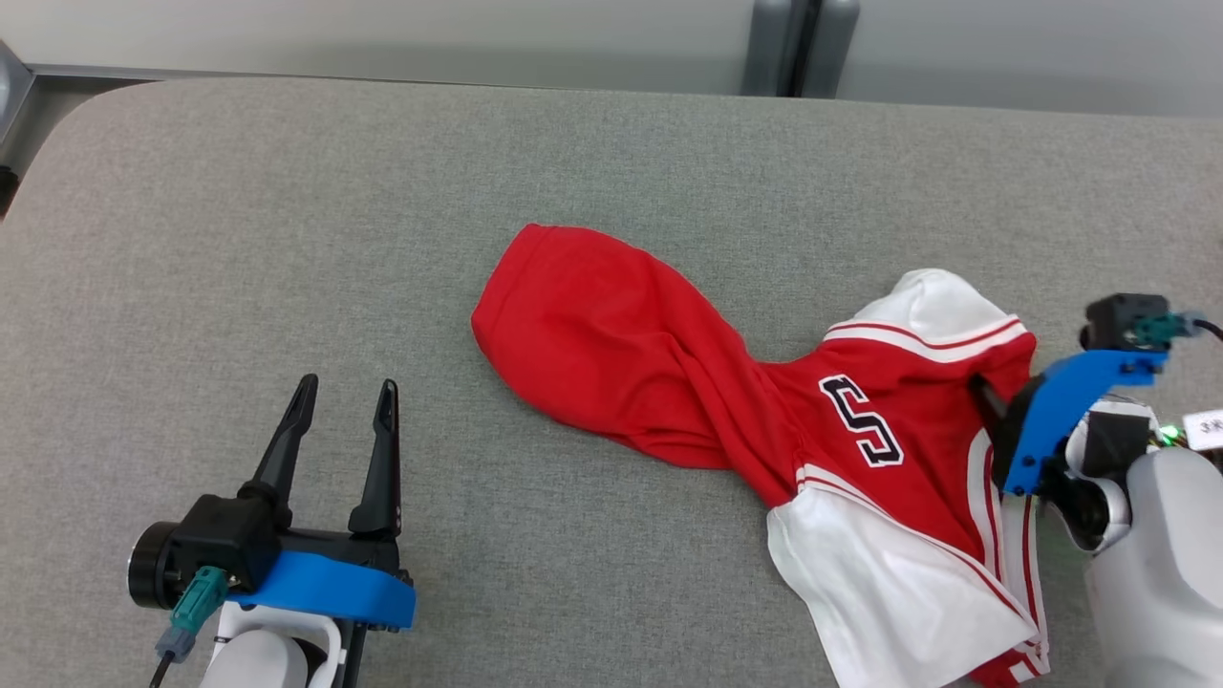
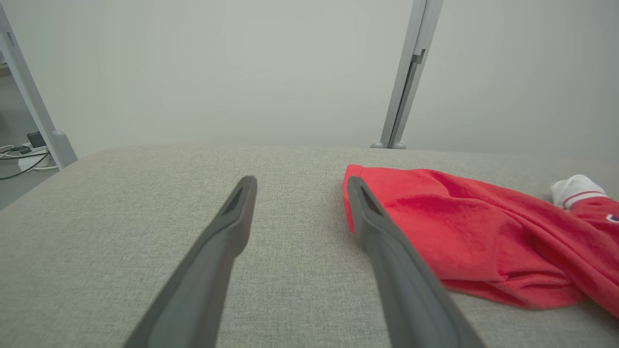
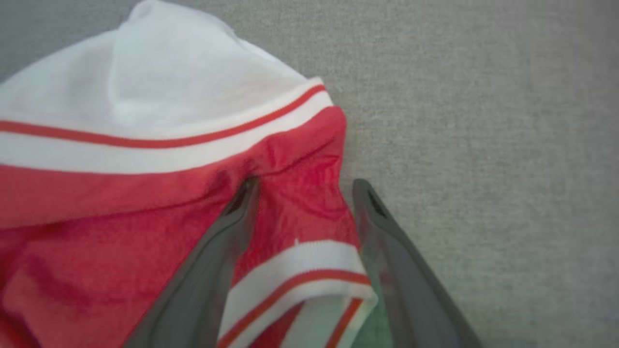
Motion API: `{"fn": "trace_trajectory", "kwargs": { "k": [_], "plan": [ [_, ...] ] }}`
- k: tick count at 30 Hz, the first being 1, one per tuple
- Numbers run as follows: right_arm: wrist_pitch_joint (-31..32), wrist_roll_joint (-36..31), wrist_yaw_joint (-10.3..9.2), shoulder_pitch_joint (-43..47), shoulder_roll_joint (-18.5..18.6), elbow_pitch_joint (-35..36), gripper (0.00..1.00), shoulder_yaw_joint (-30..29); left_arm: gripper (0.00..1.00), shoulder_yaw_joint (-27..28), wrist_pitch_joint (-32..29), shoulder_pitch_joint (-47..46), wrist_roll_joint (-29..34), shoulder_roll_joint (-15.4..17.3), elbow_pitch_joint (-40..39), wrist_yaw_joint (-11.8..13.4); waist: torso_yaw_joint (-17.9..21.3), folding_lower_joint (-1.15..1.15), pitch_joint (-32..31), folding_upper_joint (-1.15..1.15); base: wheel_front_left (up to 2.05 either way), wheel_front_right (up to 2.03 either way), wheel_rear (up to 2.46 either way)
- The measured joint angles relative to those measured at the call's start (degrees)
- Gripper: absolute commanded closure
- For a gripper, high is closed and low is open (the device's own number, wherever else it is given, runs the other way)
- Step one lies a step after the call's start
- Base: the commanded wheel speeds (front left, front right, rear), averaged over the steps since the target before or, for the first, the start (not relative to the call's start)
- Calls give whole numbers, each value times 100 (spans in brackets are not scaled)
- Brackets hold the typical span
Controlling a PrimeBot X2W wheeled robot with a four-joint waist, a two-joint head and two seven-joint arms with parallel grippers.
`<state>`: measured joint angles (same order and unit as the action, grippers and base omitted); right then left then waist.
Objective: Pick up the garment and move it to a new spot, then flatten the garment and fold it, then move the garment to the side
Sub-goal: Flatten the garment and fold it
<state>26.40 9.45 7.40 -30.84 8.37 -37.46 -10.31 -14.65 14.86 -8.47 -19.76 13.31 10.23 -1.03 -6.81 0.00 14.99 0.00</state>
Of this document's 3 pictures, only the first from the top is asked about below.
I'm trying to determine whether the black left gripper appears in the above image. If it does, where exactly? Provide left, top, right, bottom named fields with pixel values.
left=239, top=374, right=414, bottom=580

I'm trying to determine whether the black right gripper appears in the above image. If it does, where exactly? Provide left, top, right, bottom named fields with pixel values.
left=970, top=375, right=1049, bottom=494

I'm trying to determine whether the red white jersey shirt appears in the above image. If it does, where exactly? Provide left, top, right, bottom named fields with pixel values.
left=471, top=224, right=1052, bottom=688

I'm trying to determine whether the blue left camera mount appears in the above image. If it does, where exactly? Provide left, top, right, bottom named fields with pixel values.
left=229, top=549, right=418, bottom=630

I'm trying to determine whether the right camera cable teal plug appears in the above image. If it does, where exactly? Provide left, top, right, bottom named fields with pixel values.
left=1132, top=311, right=1223, bottom=347

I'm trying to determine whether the camera cable teal plug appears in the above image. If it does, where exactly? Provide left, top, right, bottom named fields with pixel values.
left=148, top=566, right=230, bottom=688
left=1132, top=311, right=1223, bottom=347

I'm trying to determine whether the left camera cable teal plug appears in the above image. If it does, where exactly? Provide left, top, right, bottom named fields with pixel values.
left=148, top=566, right=230, bottom=688

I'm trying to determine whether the grey partition post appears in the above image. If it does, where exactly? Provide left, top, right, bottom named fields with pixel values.
left=740, top=0, right=861, bottom=99

